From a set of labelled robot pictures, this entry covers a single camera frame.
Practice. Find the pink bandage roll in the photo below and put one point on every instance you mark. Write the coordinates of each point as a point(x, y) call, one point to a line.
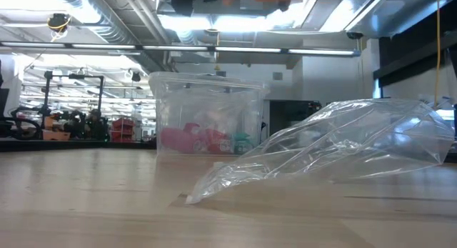
point(178, 141)

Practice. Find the black robot rig frame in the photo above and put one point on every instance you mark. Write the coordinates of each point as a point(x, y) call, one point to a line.
point(46, 94)

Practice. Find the black cabinet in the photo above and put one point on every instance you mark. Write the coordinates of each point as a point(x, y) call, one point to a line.
point(289, 114)

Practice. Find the long ceiling light bar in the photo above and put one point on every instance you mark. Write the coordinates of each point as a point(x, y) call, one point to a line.
point(107, 46)

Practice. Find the orange box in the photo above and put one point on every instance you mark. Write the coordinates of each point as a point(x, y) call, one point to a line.
point(57, 135)

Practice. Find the clear zip bag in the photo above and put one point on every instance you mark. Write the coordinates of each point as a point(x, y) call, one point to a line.
point(339, 144)

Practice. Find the person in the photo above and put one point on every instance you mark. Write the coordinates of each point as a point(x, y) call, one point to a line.
point(96, 124)

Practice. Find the clear plastic storage bin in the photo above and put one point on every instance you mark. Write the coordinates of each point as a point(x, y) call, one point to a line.
point(207, 98)

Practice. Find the black security camera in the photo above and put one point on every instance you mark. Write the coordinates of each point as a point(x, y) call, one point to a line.
point(355, 35)

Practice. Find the red shelf rack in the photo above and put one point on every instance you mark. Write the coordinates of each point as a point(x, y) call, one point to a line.
point(123, 128)

